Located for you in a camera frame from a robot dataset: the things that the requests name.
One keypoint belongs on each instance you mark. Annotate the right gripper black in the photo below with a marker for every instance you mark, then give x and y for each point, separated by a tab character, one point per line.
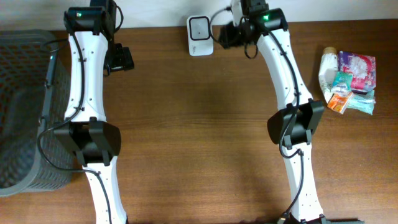
230	37

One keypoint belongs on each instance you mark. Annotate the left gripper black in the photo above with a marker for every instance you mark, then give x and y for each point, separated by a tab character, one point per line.
121	59

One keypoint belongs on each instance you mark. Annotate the white green tube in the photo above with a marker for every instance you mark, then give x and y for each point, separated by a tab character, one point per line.
327	71

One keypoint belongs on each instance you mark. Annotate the small teal tissue pack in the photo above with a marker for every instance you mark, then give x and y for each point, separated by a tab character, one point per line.
342	84

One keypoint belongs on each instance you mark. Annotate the orange tissue pack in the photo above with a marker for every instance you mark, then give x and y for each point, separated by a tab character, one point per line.
339	103

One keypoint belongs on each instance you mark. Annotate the red purple tissue pack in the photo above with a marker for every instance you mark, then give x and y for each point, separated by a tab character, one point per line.
362	68

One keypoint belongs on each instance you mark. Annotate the teal wipes packet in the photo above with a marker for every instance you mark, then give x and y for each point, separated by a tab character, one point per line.
364	103

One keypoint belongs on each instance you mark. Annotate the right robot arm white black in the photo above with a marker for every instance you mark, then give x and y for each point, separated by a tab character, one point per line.
298	114

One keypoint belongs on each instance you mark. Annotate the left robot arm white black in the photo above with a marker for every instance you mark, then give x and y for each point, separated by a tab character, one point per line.
85	132

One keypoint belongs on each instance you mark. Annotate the grey plastic mesh basket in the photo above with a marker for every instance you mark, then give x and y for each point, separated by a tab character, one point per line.
35	89

